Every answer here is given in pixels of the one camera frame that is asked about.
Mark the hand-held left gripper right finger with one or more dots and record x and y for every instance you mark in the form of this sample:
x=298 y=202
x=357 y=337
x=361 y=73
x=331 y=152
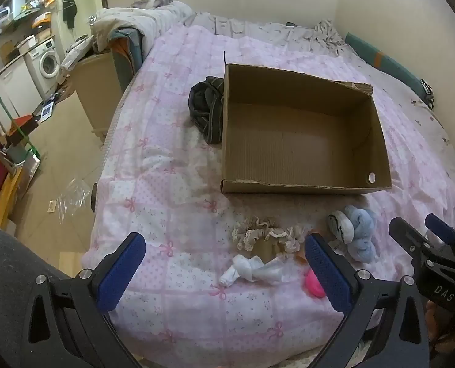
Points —
x=327 y=276

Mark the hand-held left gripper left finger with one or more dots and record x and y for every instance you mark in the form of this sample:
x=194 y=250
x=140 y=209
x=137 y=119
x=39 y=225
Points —
x=122 y=272

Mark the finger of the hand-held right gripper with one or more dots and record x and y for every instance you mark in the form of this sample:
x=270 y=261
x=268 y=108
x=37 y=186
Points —
x=405 y=237
x=442 y=229

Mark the pink sock ball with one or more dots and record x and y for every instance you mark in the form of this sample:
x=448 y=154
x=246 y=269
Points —
x=313 y=285

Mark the blue fluffy sock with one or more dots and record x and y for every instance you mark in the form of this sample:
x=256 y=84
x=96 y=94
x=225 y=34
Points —
x=359 y=230

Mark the beige lace scrunchie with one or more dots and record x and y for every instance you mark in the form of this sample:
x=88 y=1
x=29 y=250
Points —
x=265 y=237

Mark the white sock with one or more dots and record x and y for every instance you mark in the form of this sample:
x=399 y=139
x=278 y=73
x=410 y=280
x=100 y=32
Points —
x=250 y=270

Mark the cardboard box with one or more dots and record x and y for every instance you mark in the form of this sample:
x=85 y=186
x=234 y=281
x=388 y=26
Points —
x=300 y=138

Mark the person's right hand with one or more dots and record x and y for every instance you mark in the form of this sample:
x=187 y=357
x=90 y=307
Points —
x=436 y=326

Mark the clear plastic bag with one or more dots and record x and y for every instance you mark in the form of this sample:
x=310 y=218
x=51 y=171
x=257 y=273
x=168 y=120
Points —
x=72 y=199

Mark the person's left leg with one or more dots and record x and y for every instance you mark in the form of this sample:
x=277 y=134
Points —
x=16 y=276

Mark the black and white patterned cloth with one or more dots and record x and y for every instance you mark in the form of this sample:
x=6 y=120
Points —
x=428 y=94

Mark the teal bolster pillow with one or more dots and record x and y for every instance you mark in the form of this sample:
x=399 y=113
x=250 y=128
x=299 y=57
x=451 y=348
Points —
x=388 y=63

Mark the orange box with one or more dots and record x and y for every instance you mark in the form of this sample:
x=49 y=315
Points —
x=22 y=126

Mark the blue and white leaflet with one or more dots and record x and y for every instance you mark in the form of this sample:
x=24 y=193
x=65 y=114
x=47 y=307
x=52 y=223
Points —
x=47 y=111

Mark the brown bedside box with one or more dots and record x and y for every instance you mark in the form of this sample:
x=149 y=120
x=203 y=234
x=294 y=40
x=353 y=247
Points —
x=95 y=92

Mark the dark denim garment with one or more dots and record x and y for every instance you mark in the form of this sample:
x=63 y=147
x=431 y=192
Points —
x=206 y=107

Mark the grey patterned cloth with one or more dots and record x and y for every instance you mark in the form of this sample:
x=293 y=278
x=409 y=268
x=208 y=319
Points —
x=329 y=32

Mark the teal and orange folded blanket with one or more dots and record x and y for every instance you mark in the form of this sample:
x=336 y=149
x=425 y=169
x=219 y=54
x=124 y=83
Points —
x=129 y=51

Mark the white washing machine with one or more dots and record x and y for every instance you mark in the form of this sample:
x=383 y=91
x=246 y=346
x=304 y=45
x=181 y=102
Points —
x=47 y=61

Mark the white crumpled duvet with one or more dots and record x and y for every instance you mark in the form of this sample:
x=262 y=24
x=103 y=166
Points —
x=143 y=19

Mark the grey bed sheet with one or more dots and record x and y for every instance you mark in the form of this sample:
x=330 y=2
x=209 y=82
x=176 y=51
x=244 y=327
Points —
x=258 y=27

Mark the black hanging garment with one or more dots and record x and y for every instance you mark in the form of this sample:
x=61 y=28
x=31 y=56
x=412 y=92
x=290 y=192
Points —
x=69 y=11

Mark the yellow wooden frame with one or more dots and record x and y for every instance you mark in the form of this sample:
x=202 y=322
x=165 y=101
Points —
x=5 y=199

